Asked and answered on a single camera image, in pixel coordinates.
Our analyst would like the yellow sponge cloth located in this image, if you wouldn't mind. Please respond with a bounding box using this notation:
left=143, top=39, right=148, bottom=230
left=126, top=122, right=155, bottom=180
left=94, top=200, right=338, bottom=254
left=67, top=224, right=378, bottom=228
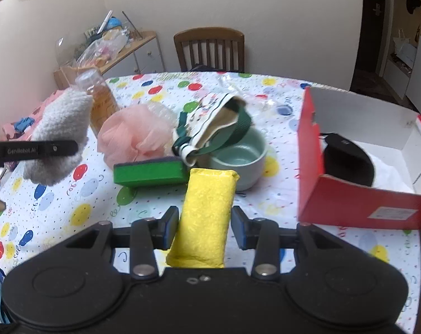
left=166, top=168, right=239, bottom=268

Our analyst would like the white drawer sideboard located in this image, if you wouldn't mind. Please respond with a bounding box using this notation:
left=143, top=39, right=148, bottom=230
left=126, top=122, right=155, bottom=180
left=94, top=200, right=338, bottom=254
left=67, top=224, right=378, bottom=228
left=53, top=31, right=165, bottom=90

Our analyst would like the clear plastic bag pile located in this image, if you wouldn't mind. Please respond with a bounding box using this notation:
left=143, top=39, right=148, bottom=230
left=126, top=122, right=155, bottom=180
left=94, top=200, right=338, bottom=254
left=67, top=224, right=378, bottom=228
left=55, top=30, right=128, bottom=69

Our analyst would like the brown wooden chair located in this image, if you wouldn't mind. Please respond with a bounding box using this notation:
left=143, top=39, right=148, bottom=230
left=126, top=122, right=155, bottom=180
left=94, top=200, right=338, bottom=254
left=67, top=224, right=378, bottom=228
left=173, top=26, right=245, bottom=73

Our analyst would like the pink mesh bath pouf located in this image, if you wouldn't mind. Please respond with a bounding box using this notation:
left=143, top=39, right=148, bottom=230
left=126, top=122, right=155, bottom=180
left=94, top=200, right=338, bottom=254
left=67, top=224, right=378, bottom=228
left=97, top=101, right=177, bottom=168

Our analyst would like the black hanging bag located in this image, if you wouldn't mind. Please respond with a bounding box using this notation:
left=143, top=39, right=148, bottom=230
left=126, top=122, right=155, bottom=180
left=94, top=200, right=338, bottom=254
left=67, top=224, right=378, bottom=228
left=405, top=0, right=421, bottom=15

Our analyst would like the red white cardboard box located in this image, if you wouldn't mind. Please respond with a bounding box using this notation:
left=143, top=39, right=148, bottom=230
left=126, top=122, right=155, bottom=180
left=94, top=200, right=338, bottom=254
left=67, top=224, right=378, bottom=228
left=297, top=87, right=421, bottom=230

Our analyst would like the white fluffy sock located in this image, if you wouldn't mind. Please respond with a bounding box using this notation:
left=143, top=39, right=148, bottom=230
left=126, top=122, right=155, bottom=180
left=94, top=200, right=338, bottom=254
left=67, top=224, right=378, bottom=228
left=23, top=89, right=93, bottom=185

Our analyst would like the green purple scrub sponge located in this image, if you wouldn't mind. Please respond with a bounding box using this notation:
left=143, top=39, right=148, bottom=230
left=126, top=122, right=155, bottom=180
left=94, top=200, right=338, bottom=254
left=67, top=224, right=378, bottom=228
left=113, top=157, right=189, bottom=188

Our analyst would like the green strap printed pouch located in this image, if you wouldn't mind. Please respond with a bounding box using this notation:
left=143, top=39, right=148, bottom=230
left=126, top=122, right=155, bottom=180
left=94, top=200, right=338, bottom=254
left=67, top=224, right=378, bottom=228
left=172, top=93, right=252, bottom=167

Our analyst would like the white wall cabinet unit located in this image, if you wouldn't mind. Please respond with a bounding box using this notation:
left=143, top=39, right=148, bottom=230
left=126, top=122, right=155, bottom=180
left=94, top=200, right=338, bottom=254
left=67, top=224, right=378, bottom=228
left=380, top=0, right=421, bottom=110

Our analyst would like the pale green ceramic mug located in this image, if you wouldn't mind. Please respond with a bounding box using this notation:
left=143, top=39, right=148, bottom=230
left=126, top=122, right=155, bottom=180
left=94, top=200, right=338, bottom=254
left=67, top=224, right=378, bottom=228
left=209, top=127, right=267, bottom=191

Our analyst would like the amber liquid plastic bottle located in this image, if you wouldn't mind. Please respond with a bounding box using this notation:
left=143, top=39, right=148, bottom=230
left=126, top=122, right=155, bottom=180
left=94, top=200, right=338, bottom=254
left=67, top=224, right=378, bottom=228
left=75, top=69, right=119, bottom=136

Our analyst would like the black fabric item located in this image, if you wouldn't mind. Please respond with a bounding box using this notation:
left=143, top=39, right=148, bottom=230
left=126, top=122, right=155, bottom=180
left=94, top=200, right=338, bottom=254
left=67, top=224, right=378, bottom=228
left=322, top=133, right=375, bottom=187

